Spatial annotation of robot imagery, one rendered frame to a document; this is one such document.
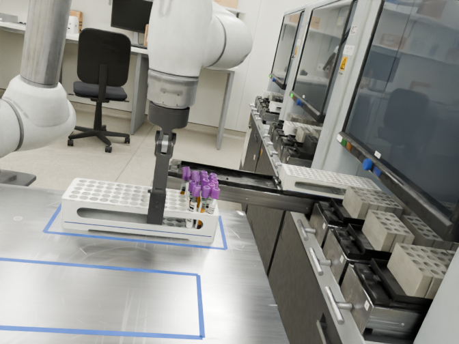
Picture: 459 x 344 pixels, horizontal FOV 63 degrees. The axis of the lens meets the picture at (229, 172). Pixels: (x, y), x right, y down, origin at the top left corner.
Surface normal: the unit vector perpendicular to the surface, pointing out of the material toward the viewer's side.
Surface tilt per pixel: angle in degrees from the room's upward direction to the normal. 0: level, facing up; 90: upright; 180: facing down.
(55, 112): 98
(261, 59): 90
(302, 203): 90
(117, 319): 0
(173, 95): 90
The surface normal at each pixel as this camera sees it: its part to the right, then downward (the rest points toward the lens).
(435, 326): -0.98, -0.17
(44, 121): 0.79, 0.42
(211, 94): 0.03, 0.36
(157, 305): 0.18, -0.92
